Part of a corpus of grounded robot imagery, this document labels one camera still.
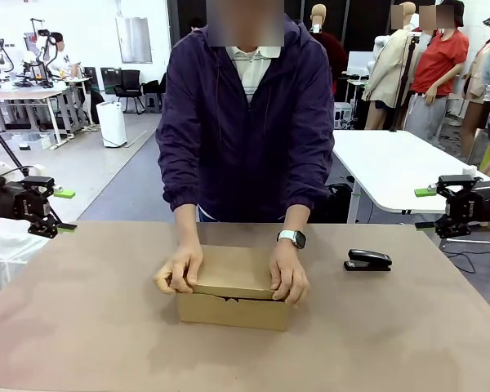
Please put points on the white computer case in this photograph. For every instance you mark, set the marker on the white computer case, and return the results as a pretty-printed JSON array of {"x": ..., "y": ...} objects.
[{"x": 344, "y": 116}]

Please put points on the mannequin in beige jacket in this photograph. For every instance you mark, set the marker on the mannequin in beige jacket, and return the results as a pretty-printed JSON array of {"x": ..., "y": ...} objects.
[{"x": 388, "y": 69}]

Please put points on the mannequin in dark red shirt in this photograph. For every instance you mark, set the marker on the mannequin in dark red shirt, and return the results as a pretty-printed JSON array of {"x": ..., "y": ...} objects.
[{"x": 335, "y": 53}]

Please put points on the person in purple jacket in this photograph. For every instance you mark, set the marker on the person in purple jacket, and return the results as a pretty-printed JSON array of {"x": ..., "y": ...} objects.
[{"x": 245, "y": 143}]

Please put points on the person in red t-shirt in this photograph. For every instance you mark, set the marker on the person in red t-shirt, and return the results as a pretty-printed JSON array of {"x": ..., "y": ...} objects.
[{"x": 439, "y": 61}]

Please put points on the black-haired person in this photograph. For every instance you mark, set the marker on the black-haired person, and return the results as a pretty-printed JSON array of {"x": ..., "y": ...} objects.
[{"x": 198, "y": 22}]

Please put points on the person's right hand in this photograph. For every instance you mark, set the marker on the person's right hand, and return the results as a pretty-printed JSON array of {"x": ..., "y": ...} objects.
[{"x": 183, "y": 269}]

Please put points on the black and red robot stand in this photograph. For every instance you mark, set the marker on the black and red robot stand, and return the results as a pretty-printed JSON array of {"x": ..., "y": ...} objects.
[{"x": 38, "y": 57}]

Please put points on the person's left hand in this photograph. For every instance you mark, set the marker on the person's left hand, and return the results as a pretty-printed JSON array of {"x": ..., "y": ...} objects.
[{"x": 288, "y": 273}]

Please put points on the brown cardboard box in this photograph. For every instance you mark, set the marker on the brown cardboard box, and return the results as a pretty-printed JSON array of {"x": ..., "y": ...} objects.
[{"x": 232, "y": 314}]

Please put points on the large white table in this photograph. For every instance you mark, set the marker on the large white table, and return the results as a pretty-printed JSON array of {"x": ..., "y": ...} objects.
[{"x": 392, "y": 171}]

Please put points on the white cloth cover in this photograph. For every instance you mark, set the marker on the white cloth cover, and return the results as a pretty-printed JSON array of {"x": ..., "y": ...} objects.
[{"x": 8, "y": 261}]

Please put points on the black stapler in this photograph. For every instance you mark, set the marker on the black stapler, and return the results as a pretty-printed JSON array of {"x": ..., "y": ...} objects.
[{"x": 369, "y": 261}]

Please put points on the silver wristwatch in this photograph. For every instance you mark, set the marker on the silver wristwatch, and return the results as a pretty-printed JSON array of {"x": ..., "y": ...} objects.
[{"x": 292, "y": 237}]

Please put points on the person's right forearm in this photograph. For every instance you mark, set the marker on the person's right forearm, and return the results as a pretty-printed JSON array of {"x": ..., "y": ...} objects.
[{"x": 187, "y": 224}]

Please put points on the seated person in white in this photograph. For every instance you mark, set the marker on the seated person in white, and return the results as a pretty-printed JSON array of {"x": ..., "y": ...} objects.
[{"x": 61, "y": 57}]

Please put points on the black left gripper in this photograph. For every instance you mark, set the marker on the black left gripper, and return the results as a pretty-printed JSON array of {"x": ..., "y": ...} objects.
[{"x": 26, "y": 202}]

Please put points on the white workbench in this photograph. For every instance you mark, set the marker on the white workbench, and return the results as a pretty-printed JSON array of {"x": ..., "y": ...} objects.
[{"x": 20, "y": 96}]

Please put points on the black bag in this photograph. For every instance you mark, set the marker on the black bag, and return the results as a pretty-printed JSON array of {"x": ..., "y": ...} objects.
[{"x": 339, "y": 204}]

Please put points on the black office chair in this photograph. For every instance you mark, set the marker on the black office chair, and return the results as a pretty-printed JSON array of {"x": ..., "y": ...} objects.
[{"x": 129, "y": 85}]

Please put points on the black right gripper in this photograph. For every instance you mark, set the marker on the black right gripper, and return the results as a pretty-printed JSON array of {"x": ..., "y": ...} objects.
[{"x": 473, "y": 206}]

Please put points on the white air purifier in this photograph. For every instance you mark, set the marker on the white air purifier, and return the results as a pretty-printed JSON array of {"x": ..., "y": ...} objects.
[{"x": 111, "y": 124}]

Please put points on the black equipment case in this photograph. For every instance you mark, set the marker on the black equipment case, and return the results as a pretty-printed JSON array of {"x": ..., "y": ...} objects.
[{"x": 110, "y": 79}]

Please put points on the white monitor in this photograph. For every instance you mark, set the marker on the white monitor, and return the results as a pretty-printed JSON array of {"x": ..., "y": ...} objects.
[{"x": 359, "y": 63}]

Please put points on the dark stool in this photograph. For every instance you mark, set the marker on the dark stool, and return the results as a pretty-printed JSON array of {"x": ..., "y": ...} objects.
[{"x": 153, "y": 104}]

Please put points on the small white box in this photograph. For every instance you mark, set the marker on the small white box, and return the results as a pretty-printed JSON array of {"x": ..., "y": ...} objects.
[{"x": 469, "y": 170}]

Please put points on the person's left forearm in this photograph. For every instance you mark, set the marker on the person's left forearm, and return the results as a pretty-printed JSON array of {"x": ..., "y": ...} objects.
[{"x": 296, "y": 216}]

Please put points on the black tripod leg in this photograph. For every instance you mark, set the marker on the black tripod leg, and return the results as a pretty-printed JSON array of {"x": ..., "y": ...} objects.
[{"x": 4, "y": 143}]

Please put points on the grey wall panel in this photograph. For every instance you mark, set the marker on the grey wall panel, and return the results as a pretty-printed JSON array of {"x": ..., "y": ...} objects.
[{"x": 133, "y": 41}]

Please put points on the yellow-green board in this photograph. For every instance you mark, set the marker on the yellow-green board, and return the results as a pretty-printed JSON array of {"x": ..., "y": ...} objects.
[{"x": 486, "y": 159}]

